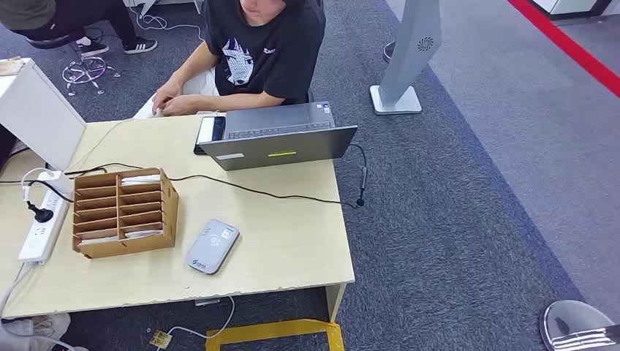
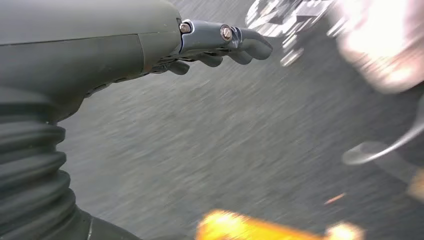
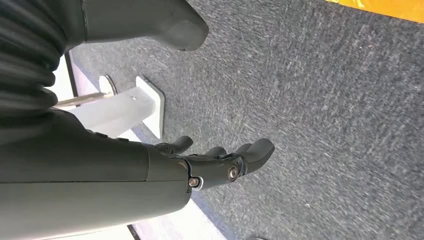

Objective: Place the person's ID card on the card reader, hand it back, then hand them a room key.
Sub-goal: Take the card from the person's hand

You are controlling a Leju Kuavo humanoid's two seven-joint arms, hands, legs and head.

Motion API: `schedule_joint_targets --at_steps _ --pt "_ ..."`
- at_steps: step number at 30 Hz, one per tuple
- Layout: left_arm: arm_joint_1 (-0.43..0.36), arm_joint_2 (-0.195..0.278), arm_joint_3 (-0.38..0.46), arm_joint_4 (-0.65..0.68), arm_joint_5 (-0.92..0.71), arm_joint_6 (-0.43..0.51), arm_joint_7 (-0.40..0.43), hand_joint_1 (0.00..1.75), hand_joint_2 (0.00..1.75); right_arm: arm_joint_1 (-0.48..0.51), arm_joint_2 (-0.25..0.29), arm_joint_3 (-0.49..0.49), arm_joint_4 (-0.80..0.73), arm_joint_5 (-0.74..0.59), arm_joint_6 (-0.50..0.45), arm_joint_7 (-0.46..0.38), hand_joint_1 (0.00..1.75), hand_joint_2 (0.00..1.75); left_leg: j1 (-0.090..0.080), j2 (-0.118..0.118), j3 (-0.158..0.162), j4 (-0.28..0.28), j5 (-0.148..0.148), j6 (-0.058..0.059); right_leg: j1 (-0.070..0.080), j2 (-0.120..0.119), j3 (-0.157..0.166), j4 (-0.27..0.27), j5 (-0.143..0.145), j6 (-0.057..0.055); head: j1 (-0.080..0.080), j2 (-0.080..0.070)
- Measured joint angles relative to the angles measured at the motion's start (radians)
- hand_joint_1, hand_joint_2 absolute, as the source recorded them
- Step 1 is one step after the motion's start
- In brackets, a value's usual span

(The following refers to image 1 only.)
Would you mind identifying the person's right hand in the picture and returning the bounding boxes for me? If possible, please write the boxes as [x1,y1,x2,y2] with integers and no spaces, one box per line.
[151,78,186,116]

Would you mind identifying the person's left hand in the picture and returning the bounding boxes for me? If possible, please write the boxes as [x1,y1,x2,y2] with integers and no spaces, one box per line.
[162,94,199,118]

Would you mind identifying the cardboard card organizer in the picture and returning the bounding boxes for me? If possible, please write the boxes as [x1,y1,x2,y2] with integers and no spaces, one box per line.
[72,167,180,260]

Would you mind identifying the grey card reader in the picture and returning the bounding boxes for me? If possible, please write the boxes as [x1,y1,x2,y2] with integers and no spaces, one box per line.
[186,219,241,276]

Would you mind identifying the person with olive top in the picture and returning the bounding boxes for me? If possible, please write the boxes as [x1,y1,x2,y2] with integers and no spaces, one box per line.
[0,0,159,56]

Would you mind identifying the black smartphone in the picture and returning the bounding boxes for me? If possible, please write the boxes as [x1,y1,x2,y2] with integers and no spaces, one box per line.
[193,116,227,156]

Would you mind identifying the chrome stool base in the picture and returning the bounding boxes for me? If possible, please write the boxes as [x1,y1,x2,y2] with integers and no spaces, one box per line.
[61,55,121,97]

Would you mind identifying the grey laptop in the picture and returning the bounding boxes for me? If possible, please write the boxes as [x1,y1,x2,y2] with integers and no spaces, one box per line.
[197,101,359,172]

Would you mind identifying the black stool seat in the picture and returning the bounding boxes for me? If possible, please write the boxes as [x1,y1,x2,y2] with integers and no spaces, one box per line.
[26,31,86,50]

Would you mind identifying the white box cabinet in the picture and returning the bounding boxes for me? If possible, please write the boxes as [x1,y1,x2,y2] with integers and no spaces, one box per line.
[0,58,88,171]

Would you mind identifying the white power strip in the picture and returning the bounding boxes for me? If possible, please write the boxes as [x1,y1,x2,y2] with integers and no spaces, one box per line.
[18,170,74,266]

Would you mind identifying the small yellow circuit board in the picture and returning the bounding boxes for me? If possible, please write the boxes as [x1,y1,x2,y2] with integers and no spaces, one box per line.
[148,330,173,350]

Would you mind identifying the grey kiosk stand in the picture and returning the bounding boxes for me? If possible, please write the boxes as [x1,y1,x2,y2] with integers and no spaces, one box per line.
[370,0,443,116]

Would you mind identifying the yellow floor tape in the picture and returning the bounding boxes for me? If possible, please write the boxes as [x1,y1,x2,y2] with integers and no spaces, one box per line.
[205,318,346,351]

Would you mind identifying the beige desk leg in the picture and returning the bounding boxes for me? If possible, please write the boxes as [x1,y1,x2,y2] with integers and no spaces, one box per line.
[325,282,348,324]

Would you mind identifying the red floor tape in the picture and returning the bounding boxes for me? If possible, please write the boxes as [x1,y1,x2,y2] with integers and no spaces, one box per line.
[506,0,620,99]

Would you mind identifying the white cabinet black base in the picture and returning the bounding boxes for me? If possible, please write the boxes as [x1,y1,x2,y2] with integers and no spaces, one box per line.
[529,0,614,20]

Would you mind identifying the white floor cable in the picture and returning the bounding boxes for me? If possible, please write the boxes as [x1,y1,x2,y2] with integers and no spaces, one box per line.
[127,4,205,42]

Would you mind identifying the long black cable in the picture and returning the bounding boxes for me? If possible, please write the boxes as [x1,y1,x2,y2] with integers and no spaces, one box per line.
[64,143,368,209]

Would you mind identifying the white cable with board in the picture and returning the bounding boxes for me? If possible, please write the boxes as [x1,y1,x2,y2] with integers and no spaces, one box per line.
[156,296,236,350]

